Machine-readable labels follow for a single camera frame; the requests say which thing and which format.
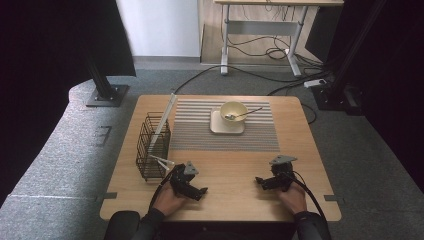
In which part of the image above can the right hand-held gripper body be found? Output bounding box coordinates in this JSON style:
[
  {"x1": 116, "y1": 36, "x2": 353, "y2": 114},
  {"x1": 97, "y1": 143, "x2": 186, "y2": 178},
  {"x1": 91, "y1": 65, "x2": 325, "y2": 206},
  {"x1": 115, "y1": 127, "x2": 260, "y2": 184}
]
[{"x1": 268, "y1": 154, "x2": 298, "y2": 193}]

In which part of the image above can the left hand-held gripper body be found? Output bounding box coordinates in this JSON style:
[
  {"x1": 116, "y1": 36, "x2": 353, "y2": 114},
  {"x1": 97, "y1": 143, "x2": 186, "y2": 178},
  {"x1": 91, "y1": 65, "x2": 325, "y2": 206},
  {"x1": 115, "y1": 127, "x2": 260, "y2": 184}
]
[{"x1": 169, "y1": 160, "x2": 202, "y2": 199}]

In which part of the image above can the black wire rack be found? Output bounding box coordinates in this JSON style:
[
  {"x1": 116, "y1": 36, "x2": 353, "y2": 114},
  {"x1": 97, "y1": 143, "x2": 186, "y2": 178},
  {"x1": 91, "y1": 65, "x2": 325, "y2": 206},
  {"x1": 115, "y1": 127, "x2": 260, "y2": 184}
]
[{"x1": 135, "y1": 111, "x2": 172, "y2": 183}]

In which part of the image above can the person's left hand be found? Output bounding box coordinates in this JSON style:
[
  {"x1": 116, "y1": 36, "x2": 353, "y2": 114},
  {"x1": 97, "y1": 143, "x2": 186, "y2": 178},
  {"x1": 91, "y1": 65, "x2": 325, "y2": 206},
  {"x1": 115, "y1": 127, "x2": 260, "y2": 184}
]
[{"x1": 153, "y1": 184, "x2": 188, "y2": 217}]

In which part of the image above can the person's right hand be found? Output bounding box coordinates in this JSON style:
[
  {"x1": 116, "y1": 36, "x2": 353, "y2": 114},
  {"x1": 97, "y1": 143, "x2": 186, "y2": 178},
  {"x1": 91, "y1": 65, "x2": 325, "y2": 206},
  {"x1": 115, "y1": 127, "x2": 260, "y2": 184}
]
[{"x1": 278, "y1": 184, "x2": 308, "y2": 216}]

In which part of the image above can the striped grey placemat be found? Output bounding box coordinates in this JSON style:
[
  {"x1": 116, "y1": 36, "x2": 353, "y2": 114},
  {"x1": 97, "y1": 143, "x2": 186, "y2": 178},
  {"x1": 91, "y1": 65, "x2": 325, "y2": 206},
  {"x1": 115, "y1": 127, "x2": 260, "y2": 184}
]
[{"x1": 169, "y1": 98, "x2": 281, "y2": 153}]

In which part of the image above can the person's dark torso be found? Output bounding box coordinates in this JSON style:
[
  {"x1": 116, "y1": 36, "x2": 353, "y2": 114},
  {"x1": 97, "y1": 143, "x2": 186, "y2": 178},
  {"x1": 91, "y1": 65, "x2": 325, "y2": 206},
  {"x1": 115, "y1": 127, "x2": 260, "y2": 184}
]
[{"x1": 159, "y1": 220, "x2": 298, "y2": 240}]

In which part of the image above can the cream square plate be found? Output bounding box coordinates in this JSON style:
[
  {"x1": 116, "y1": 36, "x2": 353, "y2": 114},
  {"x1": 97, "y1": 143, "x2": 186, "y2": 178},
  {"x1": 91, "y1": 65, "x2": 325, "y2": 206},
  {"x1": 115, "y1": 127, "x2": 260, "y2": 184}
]
[{"x1": 209, "y1": 108, "x2": 246, "y2": 136}]

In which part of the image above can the white rectangular plate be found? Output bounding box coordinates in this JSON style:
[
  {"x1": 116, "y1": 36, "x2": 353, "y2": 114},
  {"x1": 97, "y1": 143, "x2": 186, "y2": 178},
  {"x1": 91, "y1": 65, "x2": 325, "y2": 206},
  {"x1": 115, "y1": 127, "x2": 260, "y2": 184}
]
[{"x1": 147, "y1": 93, "x2": 178, "y2": 153}]

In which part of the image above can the metal spoon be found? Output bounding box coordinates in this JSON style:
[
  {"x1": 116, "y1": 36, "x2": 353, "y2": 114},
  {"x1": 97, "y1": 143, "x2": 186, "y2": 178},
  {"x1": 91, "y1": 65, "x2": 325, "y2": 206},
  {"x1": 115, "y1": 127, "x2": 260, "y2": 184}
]
[{"x1": 224, "y1": 106, "x2": 264, "y2": 121}]

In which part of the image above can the black chair armrest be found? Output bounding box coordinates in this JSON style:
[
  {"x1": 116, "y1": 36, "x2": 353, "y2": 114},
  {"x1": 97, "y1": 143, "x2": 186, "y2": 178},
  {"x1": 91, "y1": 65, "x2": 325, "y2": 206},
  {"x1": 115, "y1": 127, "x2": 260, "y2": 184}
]
[{"x1": 103, "y1": 210, "x2": 141, "y2": 240}]

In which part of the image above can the cream bowl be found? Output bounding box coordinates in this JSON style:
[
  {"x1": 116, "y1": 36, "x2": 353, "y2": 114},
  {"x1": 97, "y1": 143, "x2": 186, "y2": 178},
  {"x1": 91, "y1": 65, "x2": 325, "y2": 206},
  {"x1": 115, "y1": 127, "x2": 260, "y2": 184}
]
[{"x1": 219, "y1": 100, "x2": 249, "y2": 127}]

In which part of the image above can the white power strip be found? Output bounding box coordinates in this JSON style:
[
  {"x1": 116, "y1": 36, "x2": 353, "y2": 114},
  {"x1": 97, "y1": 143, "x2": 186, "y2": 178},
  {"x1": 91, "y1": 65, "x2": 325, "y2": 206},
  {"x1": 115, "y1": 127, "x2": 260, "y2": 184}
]
[{"x1": 303, "y1": 78, "x2": 328, "y2": 89}]

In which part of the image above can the black metal stand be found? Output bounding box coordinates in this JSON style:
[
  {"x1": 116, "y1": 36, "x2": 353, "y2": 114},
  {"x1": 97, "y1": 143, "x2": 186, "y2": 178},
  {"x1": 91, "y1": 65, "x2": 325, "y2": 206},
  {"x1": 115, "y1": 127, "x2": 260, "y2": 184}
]
[{"x1": 310, "y1": 0, "x2": 389, "y2": 117}]

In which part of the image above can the desk with white legs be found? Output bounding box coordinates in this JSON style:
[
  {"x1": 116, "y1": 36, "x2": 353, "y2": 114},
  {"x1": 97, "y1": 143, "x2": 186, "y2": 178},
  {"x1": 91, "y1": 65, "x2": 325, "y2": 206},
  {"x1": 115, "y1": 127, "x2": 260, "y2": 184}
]
[{"x1": 213, "y1": 0, "x2": 345, "y2": 78}]

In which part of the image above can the black curtain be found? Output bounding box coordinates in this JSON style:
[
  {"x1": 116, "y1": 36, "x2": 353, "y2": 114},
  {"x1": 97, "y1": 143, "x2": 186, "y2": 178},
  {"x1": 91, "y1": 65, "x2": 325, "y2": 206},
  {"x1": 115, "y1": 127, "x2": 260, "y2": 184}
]
[{"x1": 0, "y1": 0, "x2": 137, "y2": 206}]

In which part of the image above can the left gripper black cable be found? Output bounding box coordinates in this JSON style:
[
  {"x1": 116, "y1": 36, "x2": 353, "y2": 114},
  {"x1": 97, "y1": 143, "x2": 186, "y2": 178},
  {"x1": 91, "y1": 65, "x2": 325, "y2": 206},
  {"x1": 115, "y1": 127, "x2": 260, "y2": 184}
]
[{"x1": 148, "y1": 165, "x2": 179, "y2": 211}]

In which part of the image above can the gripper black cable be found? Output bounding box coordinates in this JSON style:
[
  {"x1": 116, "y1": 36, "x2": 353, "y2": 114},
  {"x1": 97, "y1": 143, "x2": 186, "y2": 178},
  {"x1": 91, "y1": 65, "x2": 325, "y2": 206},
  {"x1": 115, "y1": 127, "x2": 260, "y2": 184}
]
[
  {"x1": 289, "y1": 170, "x2": 327, "y2": 222},
  {"x1": 148, "y1": 165, "x2": 179, "y2": 211}
]

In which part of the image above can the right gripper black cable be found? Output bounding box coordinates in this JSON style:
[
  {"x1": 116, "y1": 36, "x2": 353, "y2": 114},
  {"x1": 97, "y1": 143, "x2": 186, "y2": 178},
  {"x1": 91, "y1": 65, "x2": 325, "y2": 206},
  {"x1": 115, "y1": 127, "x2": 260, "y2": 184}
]
[{"x1": 289, "y1": 170, "x2": 327, "y2": 222}]

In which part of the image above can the black stand with base plate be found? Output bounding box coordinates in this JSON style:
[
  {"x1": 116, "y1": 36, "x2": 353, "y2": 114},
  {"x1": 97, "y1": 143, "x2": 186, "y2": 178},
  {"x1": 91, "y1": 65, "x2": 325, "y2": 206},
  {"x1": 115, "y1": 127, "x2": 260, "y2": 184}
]
[{"x1": 84, "y1": 54, "x2": 131, "y2": 108}]

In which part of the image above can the long black floor cable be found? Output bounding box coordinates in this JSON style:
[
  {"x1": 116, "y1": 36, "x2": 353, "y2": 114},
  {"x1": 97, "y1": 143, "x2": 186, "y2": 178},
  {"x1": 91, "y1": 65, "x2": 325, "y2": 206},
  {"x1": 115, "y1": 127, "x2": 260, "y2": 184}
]
[{"x1": 173, "y1": 64, "x2": 321, "y2": 95}]

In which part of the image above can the tangle of black cables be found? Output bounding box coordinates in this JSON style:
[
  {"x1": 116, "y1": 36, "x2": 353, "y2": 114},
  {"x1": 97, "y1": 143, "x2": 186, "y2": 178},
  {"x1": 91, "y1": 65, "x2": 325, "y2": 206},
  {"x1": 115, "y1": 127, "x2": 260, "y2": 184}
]
[{"x1": 226, "y1": 33, "x2": 331, "y2": 76}]

